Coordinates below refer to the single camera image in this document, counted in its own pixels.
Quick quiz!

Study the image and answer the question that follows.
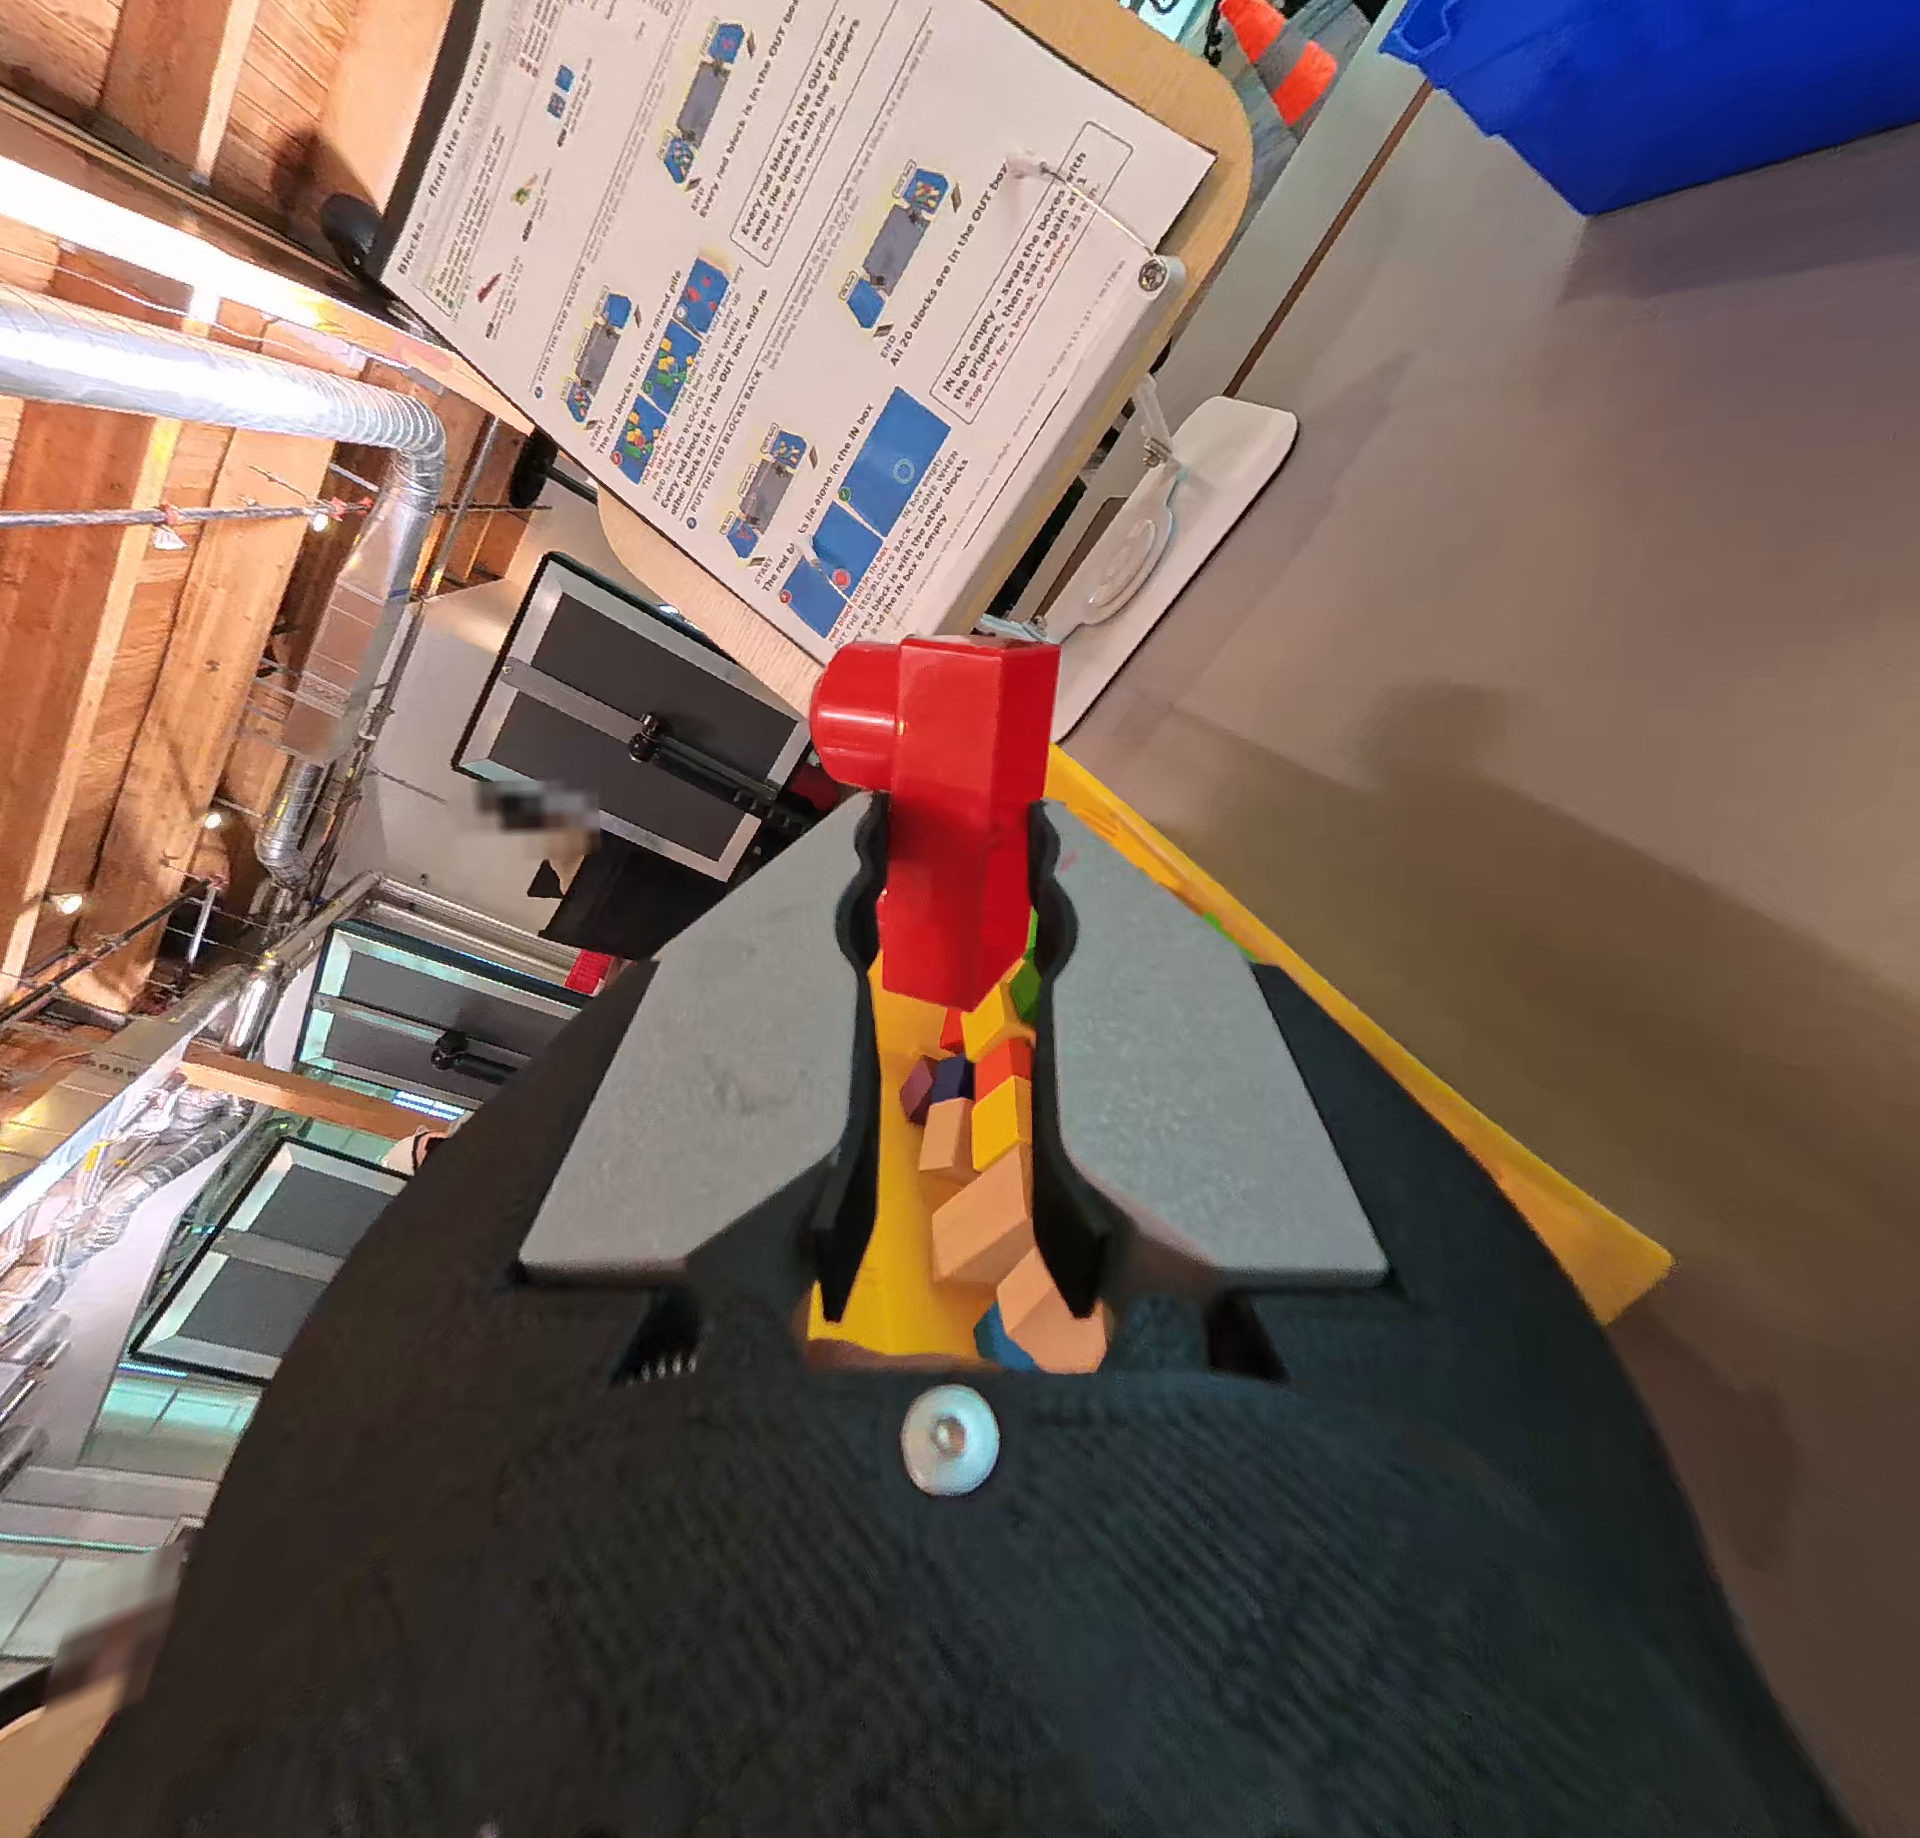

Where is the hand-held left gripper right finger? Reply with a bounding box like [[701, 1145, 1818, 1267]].
[[1026, 798, 1394, 1322]]

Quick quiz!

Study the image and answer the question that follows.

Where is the red two-stud plastic brick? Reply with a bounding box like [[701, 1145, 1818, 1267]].
[[811, 634, 1063, 1009]]

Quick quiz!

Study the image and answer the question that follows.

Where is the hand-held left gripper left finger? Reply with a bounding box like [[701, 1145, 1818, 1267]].
[[514, 793, 889, 1325]]

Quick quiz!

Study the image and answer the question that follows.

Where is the metal ceiling pipe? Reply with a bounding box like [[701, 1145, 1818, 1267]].
[[0, 283, 453, 850]]

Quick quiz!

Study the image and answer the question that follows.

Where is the black floor lamp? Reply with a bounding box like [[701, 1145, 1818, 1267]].
[[507, 433, 603, 512]]

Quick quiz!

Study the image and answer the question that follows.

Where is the blue plastic bin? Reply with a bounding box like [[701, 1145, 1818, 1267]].
[[1377, 0, 1920, 216]]

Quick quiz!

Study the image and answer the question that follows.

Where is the orange traffic cone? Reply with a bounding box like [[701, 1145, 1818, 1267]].
[[1216, 0, 1339, 131]]

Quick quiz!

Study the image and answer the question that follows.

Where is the yellow plastic bin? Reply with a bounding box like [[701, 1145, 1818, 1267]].
[[807, 744, 1675, 1376]]

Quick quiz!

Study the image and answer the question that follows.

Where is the white stand base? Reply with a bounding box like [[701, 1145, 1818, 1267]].
[[976, 399, 1301, 746]]

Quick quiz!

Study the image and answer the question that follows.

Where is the pile of coloured wooden blocks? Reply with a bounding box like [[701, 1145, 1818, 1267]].
[[897, 959, 1114, 1376]]

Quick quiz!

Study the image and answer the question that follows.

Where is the grey framed panel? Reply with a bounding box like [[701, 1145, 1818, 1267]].
[[127, 1136, 409, 1381], [291, 879, 589, 1105], [453, 551, 814, 882]]

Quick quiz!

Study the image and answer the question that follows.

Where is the black panel tripod stand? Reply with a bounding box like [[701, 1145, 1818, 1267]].
[[631, 716, 842, 820]]

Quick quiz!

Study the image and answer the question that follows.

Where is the printed instruction sheet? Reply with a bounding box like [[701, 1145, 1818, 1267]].
[[374, 0, 1220, 658]]

